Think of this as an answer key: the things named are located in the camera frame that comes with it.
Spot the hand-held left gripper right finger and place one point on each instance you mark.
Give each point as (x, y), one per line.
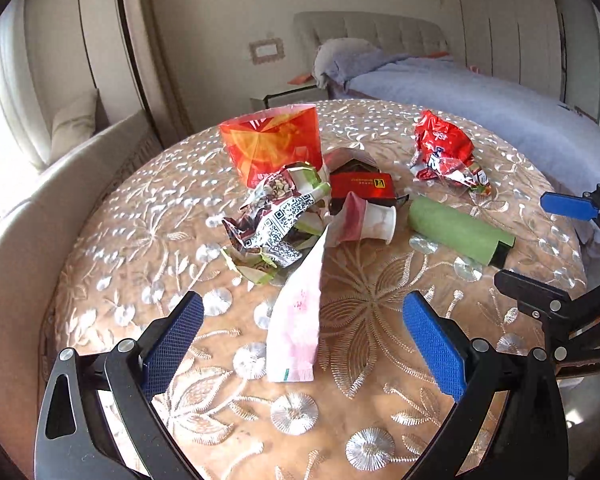
(432, 345)

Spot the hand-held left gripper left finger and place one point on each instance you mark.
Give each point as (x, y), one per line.
(175, 345)

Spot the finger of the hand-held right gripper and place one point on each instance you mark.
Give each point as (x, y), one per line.
(530, 292)
(567, 205)

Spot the green paper tube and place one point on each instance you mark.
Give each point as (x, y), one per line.
(455, 230)

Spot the pink and white packet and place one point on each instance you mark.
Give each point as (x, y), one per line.
(295, 320)

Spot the crumpled red snack wrapper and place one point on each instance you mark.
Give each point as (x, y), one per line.
(442, 145)

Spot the light blue blanket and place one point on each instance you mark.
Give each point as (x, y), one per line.
(480, 95)

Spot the crumpled nut snack wrapper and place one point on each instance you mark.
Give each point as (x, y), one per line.
(275, 220)

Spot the red cigarette box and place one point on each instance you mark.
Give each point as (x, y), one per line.
(362, 185)

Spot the beige sofa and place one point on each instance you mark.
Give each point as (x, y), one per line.
(40, 220)

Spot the white wardrobe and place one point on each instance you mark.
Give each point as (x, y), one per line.
(500, 15)

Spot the orange paper bag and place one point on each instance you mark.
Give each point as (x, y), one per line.
(270, 145)

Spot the beige cushion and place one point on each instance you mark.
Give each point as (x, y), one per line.
(75, 122)

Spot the bed with grey headboard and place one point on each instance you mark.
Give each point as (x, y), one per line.
(380, 30)

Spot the grey pillow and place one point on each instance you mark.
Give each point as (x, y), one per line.
(345, 57)

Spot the white nightstand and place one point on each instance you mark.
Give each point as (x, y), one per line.
(285, 96)

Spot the white curtain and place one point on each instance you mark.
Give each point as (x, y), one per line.
(15, 90)

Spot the wall switch plate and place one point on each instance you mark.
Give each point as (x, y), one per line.
(266, 51)

